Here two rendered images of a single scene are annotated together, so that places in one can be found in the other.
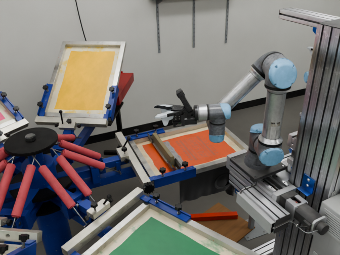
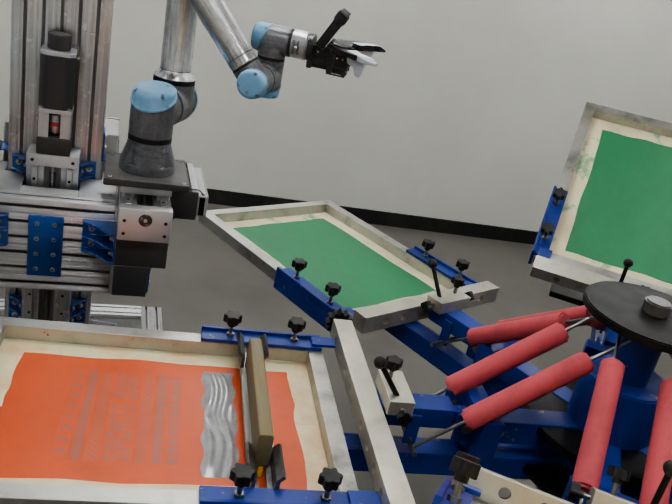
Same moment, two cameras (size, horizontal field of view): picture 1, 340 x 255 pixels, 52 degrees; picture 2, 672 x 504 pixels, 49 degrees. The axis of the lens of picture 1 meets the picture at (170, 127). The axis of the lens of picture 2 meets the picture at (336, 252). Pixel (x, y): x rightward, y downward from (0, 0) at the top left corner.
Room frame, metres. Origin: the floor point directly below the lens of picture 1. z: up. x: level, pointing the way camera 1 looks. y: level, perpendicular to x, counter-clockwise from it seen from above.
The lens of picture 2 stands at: (3.41, 0.33, 1.94)
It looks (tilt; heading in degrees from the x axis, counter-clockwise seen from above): 23 degrees down; 188
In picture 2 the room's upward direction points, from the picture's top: 12 degrees clockwise
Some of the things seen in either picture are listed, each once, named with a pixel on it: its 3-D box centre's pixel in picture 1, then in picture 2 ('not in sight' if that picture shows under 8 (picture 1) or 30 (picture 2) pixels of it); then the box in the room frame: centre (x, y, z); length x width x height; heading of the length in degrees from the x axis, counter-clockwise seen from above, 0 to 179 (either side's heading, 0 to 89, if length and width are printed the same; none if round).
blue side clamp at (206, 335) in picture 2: (174, 176); (260, 346); (1.84, -0.02, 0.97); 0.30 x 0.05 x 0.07; 112
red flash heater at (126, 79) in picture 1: (104, 87); not in sight; (3.20, 0.64, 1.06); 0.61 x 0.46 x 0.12; 172
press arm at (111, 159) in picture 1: (115, 161); (413, 409); (1.98, 0.38, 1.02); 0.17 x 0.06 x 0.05; 112
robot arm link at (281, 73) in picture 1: (273, 113); (179, 26); (1.44, -0.49, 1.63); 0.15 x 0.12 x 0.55; 3
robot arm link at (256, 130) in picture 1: (261, 137); (153, 109); (1.57, -0.48, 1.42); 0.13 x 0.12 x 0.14; 3
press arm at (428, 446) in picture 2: (134, 171); (347, 451); (2.03, 0.27, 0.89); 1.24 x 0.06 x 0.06; 112
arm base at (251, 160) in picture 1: (258, 154); (148, 151); (1.57, -0.48, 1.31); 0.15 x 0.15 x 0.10
